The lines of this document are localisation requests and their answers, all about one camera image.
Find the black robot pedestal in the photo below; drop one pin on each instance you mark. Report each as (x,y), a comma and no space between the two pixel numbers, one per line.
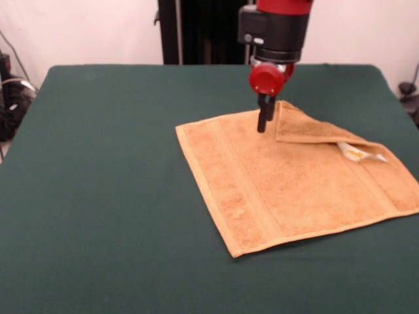
(203,32)

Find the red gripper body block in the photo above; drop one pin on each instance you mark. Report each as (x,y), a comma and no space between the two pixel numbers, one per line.
(266,80)

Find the orange terry towel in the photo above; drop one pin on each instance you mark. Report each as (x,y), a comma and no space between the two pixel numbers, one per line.
(294,183)

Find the dark green table cloth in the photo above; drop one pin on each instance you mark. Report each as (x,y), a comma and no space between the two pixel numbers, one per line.
(98,196)

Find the black power strip red switch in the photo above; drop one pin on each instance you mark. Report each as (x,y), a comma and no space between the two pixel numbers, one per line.
(5,65)

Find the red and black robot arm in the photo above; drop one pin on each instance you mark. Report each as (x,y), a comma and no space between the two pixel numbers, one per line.
(278,26)

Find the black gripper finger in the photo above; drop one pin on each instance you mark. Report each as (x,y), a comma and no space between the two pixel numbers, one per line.
(261,117)
(270,109)

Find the black plug adapter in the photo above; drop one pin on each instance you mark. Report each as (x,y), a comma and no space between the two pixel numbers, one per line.
(406,88)

